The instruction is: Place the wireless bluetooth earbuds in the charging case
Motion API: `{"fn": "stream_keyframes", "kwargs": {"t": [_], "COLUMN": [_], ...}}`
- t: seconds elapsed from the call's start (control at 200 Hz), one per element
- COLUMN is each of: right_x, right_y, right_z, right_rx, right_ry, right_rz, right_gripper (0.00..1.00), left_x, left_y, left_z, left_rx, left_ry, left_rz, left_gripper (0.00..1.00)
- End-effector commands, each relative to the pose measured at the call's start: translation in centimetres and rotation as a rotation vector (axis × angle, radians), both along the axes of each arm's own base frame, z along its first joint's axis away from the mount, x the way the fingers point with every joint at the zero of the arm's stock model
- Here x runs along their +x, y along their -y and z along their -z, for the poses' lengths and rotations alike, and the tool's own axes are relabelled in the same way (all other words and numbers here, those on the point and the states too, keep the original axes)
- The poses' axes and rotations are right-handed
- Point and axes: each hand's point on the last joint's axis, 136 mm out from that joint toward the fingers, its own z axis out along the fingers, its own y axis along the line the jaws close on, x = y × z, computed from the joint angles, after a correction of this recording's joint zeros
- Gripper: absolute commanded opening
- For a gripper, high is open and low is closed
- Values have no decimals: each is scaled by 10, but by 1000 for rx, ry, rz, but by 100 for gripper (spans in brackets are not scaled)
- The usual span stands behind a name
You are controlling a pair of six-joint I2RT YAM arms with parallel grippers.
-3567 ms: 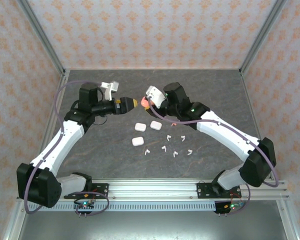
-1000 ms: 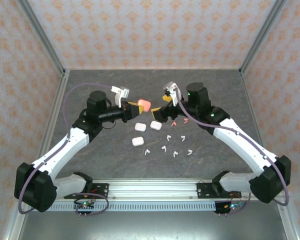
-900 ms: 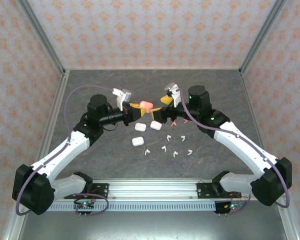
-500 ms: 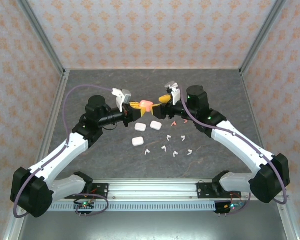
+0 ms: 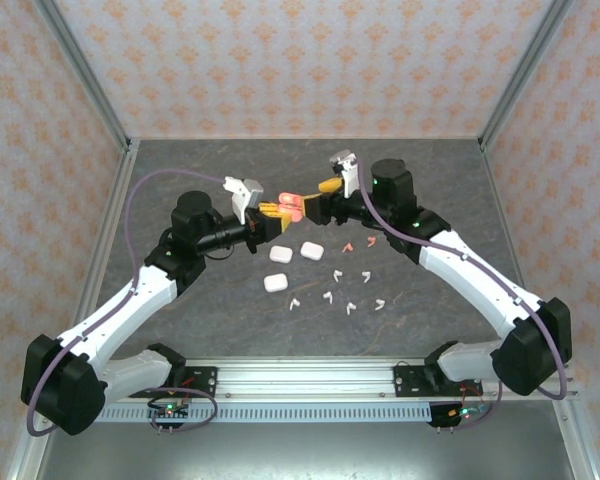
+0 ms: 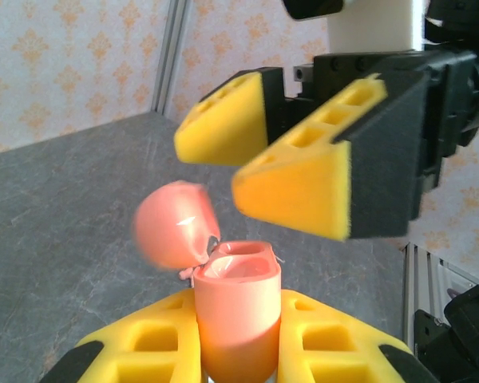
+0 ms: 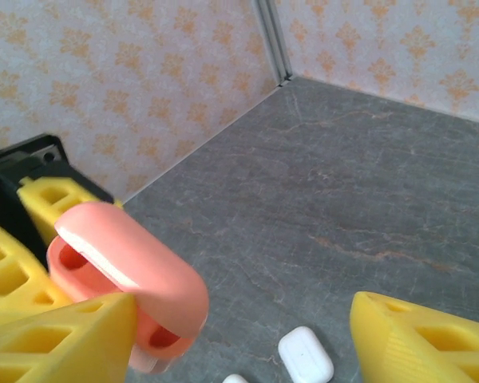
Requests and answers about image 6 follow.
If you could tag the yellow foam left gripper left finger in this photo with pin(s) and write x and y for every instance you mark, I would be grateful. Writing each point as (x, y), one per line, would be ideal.
(143, 343)

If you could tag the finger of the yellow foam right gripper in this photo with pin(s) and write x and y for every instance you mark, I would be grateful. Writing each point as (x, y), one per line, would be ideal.
(303, 187)
(227, 127)

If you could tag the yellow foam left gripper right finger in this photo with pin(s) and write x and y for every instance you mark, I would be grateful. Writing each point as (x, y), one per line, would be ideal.
(331, 343)

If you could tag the earbud charging case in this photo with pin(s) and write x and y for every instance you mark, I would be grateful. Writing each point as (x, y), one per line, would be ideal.
(239, 311)

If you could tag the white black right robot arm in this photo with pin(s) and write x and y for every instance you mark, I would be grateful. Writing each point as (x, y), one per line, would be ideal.
(463, 339)

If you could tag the aluminium corner post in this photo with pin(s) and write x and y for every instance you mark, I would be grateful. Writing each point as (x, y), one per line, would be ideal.
(171, 60)

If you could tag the aluminium side rail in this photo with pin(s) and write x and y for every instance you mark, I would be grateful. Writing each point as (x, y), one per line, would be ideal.
(423, 279)

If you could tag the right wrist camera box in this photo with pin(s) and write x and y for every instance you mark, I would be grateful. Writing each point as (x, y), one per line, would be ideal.
(367, 24)

